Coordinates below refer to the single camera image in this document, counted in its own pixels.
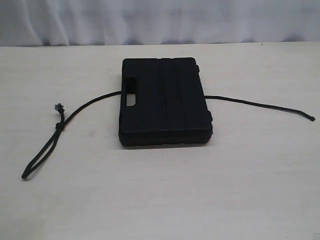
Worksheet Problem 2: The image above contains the black plastic carry case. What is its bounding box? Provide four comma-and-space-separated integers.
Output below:
118, 57, 213, 147

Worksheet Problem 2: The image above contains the black braided rope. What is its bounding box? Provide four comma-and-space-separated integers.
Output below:
21, 91, 316, 180

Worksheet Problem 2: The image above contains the white backdrop curtain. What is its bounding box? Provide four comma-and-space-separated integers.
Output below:
0, 0, 320, 46

